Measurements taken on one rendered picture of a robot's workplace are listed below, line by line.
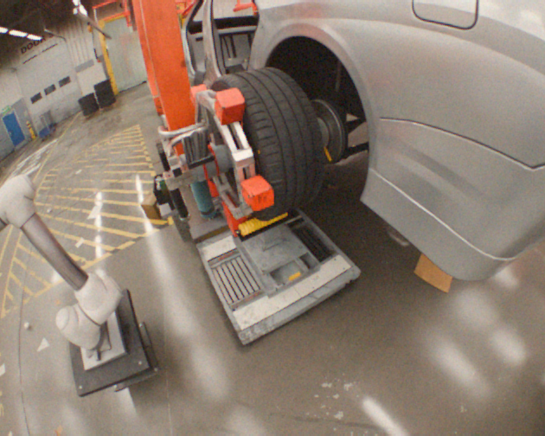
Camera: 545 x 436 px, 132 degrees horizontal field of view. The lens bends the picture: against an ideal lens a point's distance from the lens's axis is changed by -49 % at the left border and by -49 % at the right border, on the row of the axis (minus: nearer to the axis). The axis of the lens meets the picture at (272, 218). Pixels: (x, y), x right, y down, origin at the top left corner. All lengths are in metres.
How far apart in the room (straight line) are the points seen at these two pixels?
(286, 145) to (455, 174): 0.50
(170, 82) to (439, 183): 1.19
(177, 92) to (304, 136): 0.73
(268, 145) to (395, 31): 0.50
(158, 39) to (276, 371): 1.75
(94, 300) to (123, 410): 0.75
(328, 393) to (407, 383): 0.44
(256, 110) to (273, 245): 0.87
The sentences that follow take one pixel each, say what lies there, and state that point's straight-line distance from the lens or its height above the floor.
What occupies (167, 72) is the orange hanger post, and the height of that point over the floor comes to 1.22.
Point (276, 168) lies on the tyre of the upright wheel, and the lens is 0.74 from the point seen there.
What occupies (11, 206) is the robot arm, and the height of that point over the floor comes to 1.08.
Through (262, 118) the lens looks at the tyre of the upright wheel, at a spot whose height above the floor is 1.07.
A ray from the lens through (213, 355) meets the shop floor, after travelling 1.41.
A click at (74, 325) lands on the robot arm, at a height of 0.56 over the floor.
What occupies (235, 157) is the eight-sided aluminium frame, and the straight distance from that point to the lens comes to 0.73.
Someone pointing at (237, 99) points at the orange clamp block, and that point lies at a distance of 0.72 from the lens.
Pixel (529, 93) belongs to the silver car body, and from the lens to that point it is 0.58.
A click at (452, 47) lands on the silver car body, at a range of 0.62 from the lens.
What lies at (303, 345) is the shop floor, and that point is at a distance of 1.36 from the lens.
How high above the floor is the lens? 1.32
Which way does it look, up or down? 44 degrees down
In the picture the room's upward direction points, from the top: 5 degrees counter-clockwise
